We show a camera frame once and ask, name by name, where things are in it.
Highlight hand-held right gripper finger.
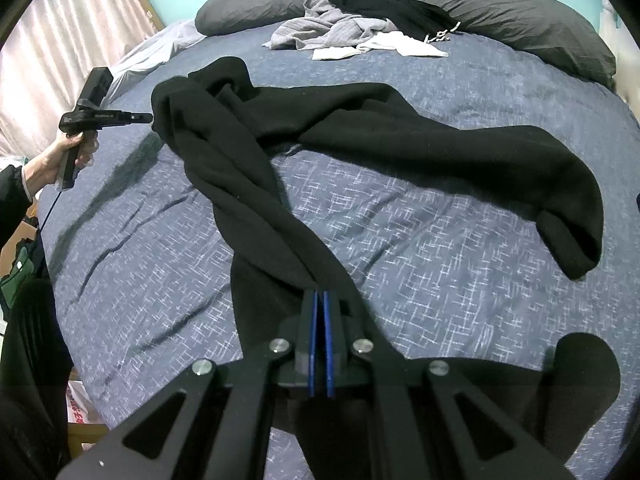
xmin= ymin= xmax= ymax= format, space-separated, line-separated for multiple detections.
xmin=321 ymin=290 xmax=576 ymax=480
xmin=55 ymin=290 xmax=321 ymax=480

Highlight black pants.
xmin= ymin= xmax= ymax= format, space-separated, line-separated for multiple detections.
xmin=151 ymin=56 xmax=604 ymax=371

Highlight person's left forearm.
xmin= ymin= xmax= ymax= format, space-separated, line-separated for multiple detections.
xmin=0 ymin=162 xmax=36 ymax=251

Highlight person's left hand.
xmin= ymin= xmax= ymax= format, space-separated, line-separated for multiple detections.
xmin=24 ymin=132 xmax=98 ymax=201

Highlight pale grey crumpled sheet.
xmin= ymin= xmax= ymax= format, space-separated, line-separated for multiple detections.
xmin=107 ymin=20 xmax=208 ymax=101

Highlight pink curtain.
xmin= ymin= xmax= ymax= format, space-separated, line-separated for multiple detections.
xmin=0 ymin=0 xmax=166 ymax=161

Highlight brown cardboard box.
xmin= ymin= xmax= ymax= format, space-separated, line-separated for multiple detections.
xmin=0 ymin=217 xmax=41 ymax=281

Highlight blue patterned bedspread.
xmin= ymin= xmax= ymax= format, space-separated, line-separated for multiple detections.
xmin=37 ymin=20 xmax=640 ymax=480

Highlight crumpled grey garment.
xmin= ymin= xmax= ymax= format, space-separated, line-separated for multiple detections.
xmin=262 ymin=0 xmax=396 ymax=52

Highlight white plastic bag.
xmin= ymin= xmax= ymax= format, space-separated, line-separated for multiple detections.
xmin=65 ymin=380 xmax=103 ymax=426

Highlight crumpled black garment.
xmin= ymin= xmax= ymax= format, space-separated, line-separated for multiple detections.
xmin=320 ymin=0 xmax=461 ymax=43

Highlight person's dark clothing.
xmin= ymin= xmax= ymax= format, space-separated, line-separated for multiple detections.
xmin=0 ymin=277 xmax=73 ymax=480

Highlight crumpled white garment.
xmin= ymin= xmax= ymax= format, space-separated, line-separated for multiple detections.
xmin=312 ymin=30 xmax=449 ymax=62

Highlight long dark grey pillow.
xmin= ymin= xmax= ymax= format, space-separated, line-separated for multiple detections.
xmin=194 ymin=0 xmax=617 ymax=92

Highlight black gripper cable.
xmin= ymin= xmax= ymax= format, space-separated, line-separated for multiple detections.
xmin=37 ymin=187 xmax=63 ymax=241

